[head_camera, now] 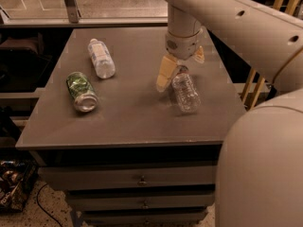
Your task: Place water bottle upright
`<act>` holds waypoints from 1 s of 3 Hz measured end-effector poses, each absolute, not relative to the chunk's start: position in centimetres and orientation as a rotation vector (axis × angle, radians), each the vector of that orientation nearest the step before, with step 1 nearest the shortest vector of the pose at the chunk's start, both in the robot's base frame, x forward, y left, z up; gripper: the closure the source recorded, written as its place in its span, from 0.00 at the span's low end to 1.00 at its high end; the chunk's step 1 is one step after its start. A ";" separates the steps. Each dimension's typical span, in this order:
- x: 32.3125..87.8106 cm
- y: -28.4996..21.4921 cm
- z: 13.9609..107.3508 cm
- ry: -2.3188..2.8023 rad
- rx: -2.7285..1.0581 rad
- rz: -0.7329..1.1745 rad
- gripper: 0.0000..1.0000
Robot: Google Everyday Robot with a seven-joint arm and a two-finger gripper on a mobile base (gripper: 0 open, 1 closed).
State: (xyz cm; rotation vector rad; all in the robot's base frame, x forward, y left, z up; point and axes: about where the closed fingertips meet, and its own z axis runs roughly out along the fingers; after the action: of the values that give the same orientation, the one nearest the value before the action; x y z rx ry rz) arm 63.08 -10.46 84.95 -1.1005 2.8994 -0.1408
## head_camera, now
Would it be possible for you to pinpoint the top grey drawer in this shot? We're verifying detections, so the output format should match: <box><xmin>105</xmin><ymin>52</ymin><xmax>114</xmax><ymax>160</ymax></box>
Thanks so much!
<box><xmin>39</xmin><ymin>164</ymin><xmax>216</xmax><ymax>191</ymax></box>

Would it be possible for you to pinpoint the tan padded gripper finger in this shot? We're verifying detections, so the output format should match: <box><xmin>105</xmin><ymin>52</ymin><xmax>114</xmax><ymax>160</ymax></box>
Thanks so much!
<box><xmin>193</xmin><ymin>46</ymin><xmax>205</xmax><ymax>63</ymax></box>
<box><xmin>156</xmin><ymin>54</ymin><xmax>178</xmax><ymax>93</ymax></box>

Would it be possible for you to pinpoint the bin of snack packets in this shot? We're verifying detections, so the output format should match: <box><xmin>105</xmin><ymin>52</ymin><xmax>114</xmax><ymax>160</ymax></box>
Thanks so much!
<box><xmin>0</xmin><ymin>160</ymin><xmax>37</xmax><ymax>214</ymax></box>

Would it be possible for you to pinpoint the clear crinkled water bottle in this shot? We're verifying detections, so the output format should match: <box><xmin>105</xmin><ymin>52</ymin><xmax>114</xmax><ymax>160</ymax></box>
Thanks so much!
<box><xmin>171</xmin><ymin>66</ymin><xmax>201</xmax><ymax>114</ymax></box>

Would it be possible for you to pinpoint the middle grey drawer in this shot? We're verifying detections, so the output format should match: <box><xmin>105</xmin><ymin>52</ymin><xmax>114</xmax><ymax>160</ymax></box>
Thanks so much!
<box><xmin>67</xmin><ymin>191</ymin><xmax>214</xmax><ymax>211</ymax></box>

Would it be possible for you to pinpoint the grey drawer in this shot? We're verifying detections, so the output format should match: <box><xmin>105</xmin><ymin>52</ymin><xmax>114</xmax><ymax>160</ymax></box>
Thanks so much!
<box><xmin>82</xmin><ymin>208</ymin><xmax>206</xmax><ymax>226</ymax></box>
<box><xmin>67</xmin><ymin>191</ymin><xmax>214</xmax><ymax>211</ymax></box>
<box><xmin>39</xmin><ymin>164</ymin><xmax>216</xmax><ymax>191</ymax></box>

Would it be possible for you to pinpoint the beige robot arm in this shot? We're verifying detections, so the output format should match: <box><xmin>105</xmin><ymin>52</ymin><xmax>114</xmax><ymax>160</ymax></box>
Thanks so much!
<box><xmin>156</xmin><ymin>0</ymin><xmax>303</xmax><ymax>227</ymax></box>

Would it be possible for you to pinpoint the white label water bottle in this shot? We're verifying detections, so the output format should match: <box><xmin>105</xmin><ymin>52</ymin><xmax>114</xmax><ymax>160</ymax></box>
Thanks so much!
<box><xmin>88</xmin><ymin>39</ymin><xmax>116</xmax><ymax>79</ymax></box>

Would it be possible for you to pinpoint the wooden easel frame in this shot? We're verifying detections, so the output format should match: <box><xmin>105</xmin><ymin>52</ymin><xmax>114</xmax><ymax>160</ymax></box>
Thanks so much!
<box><xmin>241</xmin><ymin>0</ymin><xmax>303</xmax><ymax>110</ymax></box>

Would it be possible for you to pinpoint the green aluminium can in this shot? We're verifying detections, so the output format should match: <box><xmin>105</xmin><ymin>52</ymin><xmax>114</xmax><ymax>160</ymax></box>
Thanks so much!
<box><xmin>66</xmin><ymin>72</ymin><xmax>98</xmax><ymax>113</ymax></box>

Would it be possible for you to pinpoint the black floor cable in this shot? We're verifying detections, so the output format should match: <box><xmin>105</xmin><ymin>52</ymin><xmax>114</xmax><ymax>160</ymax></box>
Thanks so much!
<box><xmin>35</xmin><ymin>183</ymin><xmax>63</xmax><ymax>227</ymax></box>

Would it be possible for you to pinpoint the metal railing frame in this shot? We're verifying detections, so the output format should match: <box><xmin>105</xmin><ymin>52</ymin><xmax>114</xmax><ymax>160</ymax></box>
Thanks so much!
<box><xmin>0</xmin><ymin>0</ymin><xmax>168</xmax><ymax>27</ymax></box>

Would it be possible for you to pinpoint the bottom grey drawer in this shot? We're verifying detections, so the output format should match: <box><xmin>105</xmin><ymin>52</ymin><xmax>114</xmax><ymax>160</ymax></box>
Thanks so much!
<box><xmin>82</xmin><ymin>208</ymin><xmax>206</xmax><ymax>226</ymax></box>

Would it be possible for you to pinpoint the grey drawer cabinet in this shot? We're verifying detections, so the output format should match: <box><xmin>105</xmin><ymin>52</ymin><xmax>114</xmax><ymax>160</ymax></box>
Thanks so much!
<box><xmin>15</xmin><ymin>26</ymin><xmax>247</xmax><ymax>227</ymax></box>

